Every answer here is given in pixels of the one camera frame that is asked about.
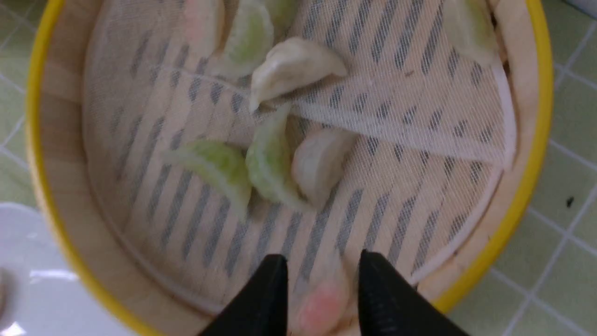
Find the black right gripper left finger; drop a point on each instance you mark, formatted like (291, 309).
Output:
(261, 307)

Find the white square plate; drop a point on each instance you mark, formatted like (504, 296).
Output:
(40, 294)

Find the pale pink dumpling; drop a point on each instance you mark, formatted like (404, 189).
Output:
(204, 24)

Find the white steamer liner cloth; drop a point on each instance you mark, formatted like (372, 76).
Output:
(435, 133)

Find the pale green dumpling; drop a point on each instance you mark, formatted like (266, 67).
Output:
(469, 29)

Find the green checkered tablecloth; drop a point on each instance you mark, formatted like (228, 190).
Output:
(544, 282)

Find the white dumpling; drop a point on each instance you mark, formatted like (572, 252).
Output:
(290, 65)
(317, 164)

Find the yellow rimmed bamboo steamer basket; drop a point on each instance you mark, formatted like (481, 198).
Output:
(56, 150)

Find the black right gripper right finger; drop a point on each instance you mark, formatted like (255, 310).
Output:
(389, 306)

